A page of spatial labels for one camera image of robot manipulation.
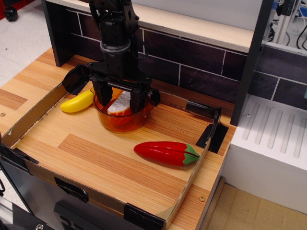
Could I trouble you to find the yellow toy banana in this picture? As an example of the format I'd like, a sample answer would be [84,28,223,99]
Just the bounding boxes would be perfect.
[60,90,94,113]

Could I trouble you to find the transparent orange plastic pot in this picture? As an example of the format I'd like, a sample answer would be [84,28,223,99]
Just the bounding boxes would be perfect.
[91,88,153,132]

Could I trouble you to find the black caster wheel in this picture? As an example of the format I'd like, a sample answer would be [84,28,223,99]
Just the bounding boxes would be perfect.
[4,6,18,22]

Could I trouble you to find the cardboard fence with black tape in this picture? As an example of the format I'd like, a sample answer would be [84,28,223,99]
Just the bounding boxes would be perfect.
[0,63,229,230]

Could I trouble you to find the dark frame wooden shelf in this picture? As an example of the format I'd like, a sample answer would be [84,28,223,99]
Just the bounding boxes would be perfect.
[42,0,266,126]

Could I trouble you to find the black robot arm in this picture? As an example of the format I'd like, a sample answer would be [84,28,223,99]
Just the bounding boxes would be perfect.
[88,0,152,113]

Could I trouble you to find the black device lower left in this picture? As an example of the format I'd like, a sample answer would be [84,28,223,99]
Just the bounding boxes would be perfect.
[0,141,96,230]

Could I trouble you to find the orange white toy sushi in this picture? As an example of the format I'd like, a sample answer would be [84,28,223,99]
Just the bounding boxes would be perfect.
[107,91,132,126]

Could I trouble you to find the red toy chili pepper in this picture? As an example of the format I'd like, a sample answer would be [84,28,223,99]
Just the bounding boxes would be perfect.
[134,141,201,166]

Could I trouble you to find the white ridged sink block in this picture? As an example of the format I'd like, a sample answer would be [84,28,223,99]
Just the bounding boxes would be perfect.
[223,96,307,213]

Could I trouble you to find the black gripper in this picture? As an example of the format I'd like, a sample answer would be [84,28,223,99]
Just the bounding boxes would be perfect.
[87,45,152,114]

